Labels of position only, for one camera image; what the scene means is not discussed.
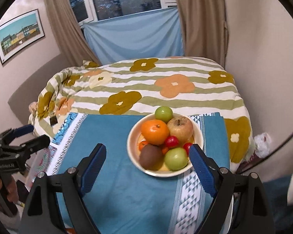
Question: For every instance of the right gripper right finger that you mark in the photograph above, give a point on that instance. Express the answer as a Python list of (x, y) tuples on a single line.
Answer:
[(252, 215)]

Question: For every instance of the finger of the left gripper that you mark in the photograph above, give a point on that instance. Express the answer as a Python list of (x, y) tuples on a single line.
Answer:
[(21, 131), (34, 145)]

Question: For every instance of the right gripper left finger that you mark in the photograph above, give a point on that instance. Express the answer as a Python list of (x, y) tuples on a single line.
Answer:
[(42, 212)]

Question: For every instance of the red cherry tomato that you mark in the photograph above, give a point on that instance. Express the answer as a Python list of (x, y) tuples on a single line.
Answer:
[(187, 147), (171, 142)]

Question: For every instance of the cream fruit plate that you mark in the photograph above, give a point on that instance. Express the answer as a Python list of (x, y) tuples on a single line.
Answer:
[(135, 136)]

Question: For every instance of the brown kiwi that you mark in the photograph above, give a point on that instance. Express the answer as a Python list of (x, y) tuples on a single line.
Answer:
[(151, 157)]

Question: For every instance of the large orange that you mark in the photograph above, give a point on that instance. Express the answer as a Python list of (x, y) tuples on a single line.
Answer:
[(155, 131)]

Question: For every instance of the green apple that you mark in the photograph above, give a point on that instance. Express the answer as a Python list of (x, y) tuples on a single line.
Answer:
[(164, 113), (176, 159)]

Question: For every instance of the grey headboard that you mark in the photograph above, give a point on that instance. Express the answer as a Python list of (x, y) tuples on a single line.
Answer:
[(29, 91)]

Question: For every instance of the white plastic bag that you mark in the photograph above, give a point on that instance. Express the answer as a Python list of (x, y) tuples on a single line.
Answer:
[(263, 145)]

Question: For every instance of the teal patterned cloth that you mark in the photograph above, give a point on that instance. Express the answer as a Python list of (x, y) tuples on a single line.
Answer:
[(123, 198)]

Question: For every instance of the framed city picture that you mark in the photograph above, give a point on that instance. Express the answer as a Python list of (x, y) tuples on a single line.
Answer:
[(18, 33)]

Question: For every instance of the green apple in plate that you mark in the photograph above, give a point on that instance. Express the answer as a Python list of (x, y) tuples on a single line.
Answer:
[(176, 159)]

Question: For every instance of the left beige curtain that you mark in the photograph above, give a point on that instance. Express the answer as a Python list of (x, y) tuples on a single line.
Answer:
[(68, 34)]

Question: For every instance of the beige curtain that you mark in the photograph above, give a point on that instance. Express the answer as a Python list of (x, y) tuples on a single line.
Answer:
[(68, 34), (204, 29)]

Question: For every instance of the large yellow-red apple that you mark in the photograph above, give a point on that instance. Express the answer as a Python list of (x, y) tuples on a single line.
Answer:
[(181, 127)]

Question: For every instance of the small mandarin in plate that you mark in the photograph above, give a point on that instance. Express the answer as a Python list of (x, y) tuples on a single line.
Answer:
[(142, 144)]

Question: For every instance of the floral striped duvet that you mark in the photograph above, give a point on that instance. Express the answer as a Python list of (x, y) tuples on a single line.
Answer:
[(188, 85)]

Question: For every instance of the light blue hanging sheet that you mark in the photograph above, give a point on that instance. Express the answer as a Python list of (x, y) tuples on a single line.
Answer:
[(150, 34)]

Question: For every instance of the right beige curtain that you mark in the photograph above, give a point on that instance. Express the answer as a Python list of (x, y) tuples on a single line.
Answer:
[(204, 29)]

